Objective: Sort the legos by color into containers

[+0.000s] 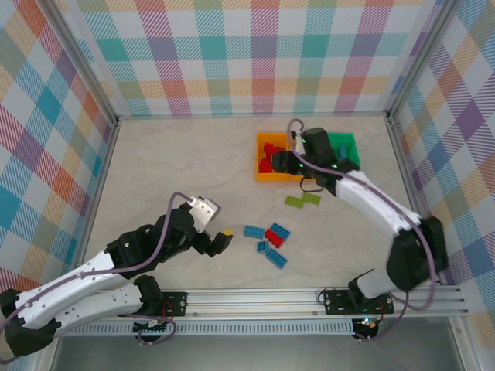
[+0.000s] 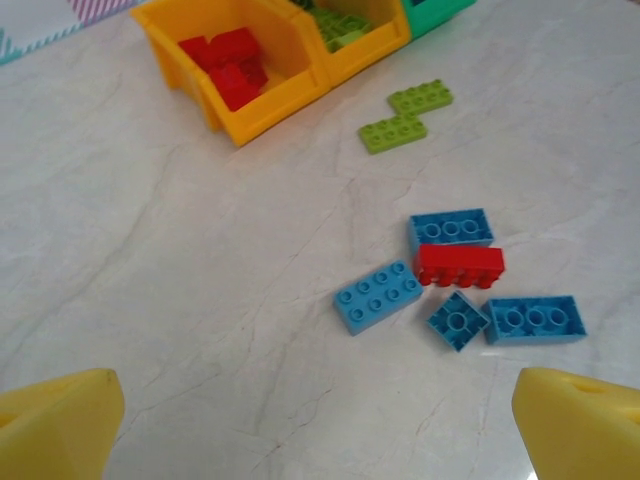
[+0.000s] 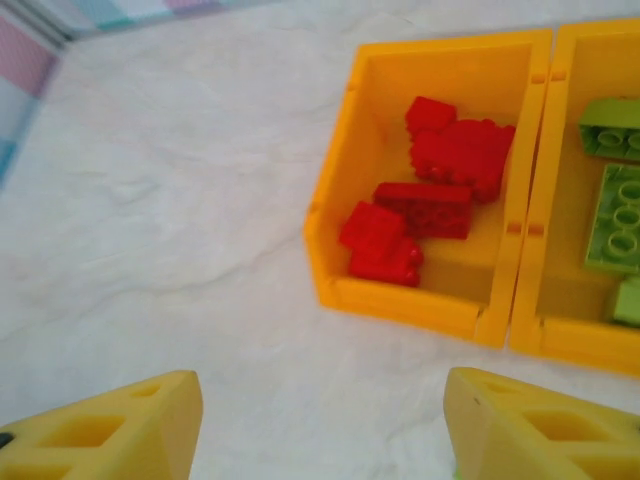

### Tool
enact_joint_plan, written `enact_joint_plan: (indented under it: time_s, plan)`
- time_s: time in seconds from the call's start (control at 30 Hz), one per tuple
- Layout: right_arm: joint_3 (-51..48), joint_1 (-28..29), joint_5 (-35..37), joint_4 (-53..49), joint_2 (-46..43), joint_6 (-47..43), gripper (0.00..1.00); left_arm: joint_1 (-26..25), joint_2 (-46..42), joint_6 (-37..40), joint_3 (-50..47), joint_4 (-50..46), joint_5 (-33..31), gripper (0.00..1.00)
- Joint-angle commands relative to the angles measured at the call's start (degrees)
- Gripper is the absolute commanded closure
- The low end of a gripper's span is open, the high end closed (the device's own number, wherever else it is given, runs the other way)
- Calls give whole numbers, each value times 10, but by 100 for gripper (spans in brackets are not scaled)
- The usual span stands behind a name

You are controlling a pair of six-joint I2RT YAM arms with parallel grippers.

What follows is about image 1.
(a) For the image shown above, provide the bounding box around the orange plastic bin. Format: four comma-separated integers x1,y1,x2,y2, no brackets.
288,132,310,182
255,132,292,182

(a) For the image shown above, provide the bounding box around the green plastic bin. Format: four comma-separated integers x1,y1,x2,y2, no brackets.
327,132,361,168

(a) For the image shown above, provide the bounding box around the small electronics board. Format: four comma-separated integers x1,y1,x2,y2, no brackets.
353,316,382,333
133,320,171,335

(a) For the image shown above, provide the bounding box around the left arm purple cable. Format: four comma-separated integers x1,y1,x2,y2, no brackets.
0,191,194,346

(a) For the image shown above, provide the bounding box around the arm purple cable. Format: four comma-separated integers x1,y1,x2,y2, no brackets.
286,117,436,343
0,191,194,346

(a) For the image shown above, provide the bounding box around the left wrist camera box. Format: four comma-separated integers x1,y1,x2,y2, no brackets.
188,196,223,233

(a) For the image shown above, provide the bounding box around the aluminium back rail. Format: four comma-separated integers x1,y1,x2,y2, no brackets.
115,111,391,121

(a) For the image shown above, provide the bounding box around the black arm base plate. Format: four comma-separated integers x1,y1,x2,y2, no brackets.
118,291,189,318
323,289,395,315

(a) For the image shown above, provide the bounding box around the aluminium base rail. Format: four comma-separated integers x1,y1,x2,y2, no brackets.
42,285,471,320

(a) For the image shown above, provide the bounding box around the aluminium side rail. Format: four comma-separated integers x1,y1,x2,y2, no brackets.
386,114,446,285
67,119,121,291

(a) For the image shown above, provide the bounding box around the slotted grey cable duct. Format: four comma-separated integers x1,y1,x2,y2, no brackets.
61,319,355,336

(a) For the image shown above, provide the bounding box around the aluminium frame post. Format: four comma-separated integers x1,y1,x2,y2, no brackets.
386,0,463,121
44,0,119,128

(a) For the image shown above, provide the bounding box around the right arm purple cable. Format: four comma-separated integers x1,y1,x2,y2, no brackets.
286,117,436,343

